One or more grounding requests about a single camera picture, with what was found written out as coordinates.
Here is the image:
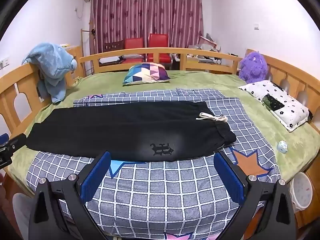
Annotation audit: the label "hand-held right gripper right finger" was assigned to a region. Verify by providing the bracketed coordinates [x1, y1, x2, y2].
[214, 151, 297, 240]

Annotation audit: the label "colourful geometric pillow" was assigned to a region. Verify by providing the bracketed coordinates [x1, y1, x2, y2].
[122, 62, 171, 85]

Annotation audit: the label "dark wooden chair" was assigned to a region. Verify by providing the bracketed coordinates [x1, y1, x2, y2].
[104, 41, 125, 64]

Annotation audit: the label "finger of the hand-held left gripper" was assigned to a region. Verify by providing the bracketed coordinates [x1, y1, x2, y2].
[0, 133, 27, 153]

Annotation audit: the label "wooden rack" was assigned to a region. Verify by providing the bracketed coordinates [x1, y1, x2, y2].
[80, 21, 97, 78]

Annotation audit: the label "person's grey trouser leg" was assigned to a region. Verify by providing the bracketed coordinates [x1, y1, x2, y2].
[12, 192, 38, 240]

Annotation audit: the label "black pants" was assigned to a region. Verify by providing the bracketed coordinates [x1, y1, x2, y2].
[26, 101, 237, 162]

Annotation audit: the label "red chair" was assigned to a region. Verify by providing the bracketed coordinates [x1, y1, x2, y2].
[148, 33, 173, 69]
[124, 37, 145, 64]

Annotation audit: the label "wooden cabinet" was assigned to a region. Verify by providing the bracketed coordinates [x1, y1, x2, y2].
[65, 45, 82, 78]

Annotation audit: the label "dark green cloth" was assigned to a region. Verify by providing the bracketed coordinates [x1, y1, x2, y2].
[261, 94, 284, 111]

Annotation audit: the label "small blue toy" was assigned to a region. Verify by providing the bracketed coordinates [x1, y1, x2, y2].
[276, 140, 288, 154]

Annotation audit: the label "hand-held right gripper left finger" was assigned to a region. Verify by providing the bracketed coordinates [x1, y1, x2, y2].
[28, 151, 112, 240]

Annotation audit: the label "blue plush elephant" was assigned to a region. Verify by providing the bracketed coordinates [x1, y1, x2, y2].
[22, 42, 77, 104]

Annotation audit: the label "purple plush toy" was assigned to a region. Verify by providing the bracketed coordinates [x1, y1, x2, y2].
[238, 51, 269, 84]

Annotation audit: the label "green bed sheet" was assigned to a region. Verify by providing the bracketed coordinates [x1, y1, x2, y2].
[5, 70, 320, 198]

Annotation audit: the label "white plastic bucket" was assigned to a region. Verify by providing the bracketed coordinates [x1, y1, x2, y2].
[289, 172, 314, 213]

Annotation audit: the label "grey checkered star blanket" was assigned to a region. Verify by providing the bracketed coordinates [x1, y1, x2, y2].
[26, 88, 280, 240]

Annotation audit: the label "white flowered pillow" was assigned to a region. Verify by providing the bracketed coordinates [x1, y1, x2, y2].
[237, 80, 310, 132]

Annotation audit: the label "dark red curtain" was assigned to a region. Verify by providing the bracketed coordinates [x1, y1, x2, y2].
[89, 0, 204, 53]

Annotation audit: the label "pile of cardboard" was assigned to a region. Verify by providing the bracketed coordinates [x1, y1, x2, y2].
[195, 32, 223, 53]

